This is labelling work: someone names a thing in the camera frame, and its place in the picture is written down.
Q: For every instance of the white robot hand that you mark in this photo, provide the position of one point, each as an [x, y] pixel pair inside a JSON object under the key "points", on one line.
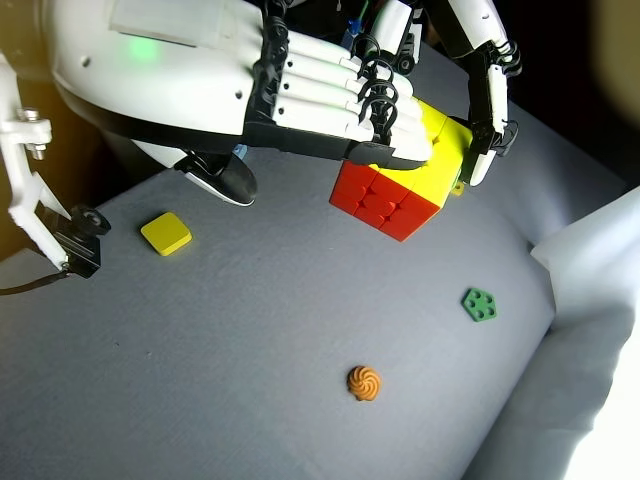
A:
{"points": [[175, 85], [475, 20]]}

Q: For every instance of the multicoloured puzzle cube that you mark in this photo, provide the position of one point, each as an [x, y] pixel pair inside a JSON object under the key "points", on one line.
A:
{"points": [[400, 210]]}

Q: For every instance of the yellow square flat block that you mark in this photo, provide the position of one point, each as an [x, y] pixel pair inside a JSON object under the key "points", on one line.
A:
{"points": [[166, 233]]}

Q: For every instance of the yellow two-hole block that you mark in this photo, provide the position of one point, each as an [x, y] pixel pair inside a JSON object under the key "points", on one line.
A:
{"points": [[458, 190]]}

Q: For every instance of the white fabric sheet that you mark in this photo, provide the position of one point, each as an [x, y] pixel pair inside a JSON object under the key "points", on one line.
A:
{"points": [[595, 260]]}

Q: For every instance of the grey table cloth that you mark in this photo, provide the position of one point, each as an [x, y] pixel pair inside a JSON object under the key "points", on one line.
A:
{"points": [[225, 350]]}

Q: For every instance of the green pentagon block with holes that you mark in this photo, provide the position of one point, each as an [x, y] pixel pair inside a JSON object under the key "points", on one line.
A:
{"points": [[479, 305]]}

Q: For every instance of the orange swirl toy cookie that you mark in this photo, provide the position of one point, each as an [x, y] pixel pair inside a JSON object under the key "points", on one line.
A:
{"points": [[364, 384]]}

